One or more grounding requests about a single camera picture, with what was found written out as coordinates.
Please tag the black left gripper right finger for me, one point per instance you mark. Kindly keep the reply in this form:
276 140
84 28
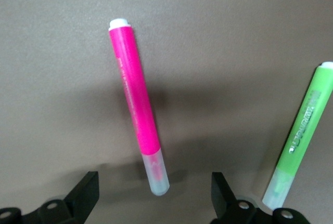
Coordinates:
226 203

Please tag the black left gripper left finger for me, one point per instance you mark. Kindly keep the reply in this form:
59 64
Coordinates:
78 198

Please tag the pink marker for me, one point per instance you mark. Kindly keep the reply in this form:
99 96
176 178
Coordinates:
135 91

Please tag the green marker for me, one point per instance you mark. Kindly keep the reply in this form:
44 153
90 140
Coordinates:
304 135

